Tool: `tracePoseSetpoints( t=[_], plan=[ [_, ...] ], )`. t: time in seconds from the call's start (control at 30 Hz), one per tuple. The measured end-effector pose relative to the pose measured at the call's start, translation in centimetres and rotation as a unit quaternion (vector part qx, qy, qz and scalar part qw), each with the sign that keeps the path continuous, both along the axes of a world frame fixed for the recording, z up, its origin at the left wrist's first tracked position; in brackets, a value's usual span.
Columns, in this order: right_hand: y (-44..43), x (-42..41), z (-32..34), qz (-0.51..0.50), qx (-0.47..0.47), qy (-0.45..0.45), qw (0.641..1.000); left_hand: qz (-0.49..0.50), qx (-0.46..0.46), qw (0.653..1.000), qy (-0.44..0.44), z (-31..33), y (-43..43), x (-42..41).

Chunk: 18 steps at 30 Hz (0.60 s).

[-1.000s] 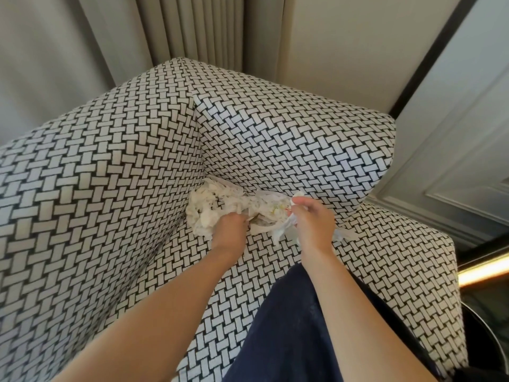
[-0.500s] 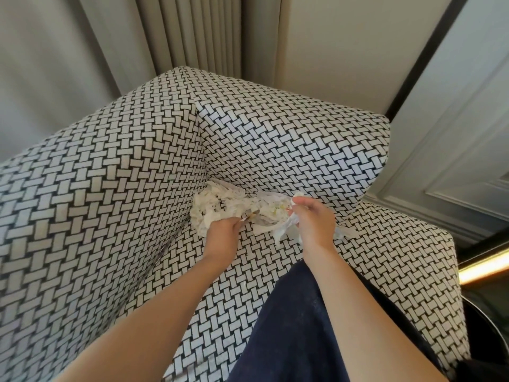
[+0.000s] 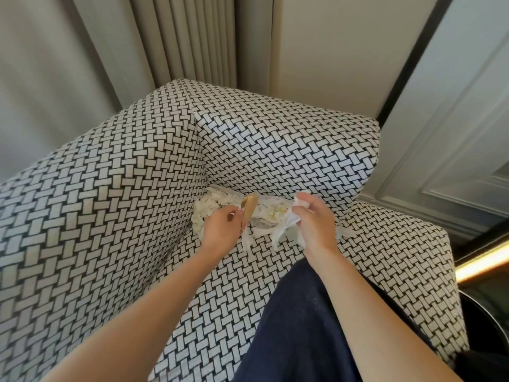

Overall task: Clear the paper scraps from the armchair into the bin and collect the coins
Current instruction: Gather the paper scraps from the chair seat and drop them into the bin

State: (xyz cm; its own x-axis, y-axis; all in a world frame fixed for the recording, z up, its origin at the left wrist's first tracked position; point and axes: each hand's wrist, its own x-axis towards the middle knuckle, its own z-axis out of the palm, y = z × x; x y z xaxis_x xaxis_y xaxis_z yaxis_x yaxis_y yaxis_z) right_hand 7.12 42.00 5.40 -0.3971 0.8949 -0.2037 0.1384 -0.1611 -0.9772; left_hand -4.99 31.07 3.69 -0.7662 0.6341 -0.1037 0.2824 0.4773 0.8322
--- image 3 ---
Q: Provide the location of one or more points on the black round trash bin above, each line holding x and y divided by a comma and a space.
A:
485, 326

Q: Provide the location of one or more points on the person's left forearm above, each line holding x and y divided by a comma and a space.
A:
135, 326

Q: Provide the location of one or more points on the lit yellow light strip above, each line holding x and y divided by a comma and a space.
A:
483, 262

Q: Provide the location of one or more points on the pleated beige curtain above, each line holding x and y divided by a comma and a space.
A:
187, 35

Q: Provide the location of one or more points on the black white woven-pattern sofa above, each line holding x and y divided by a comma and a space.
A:
99, 214

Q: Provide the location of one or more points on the person's right forearm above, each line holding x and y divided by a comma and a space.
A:
377, 326

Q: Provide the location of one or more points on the person's right hand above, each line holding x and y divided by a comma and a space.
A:
320, 230

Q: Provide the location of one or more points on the translucent white plastic wrapper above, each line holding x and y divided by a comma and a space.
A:
292, 223

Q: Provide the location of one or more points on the person's left hand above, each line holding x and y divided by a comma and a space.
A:
220, 234

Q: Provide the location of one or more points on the pile of white paper scraps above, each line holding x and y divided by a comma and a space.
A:
270, 212

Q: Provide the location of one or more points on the sheer white curtain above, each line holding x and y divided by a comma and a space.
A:
43, 75

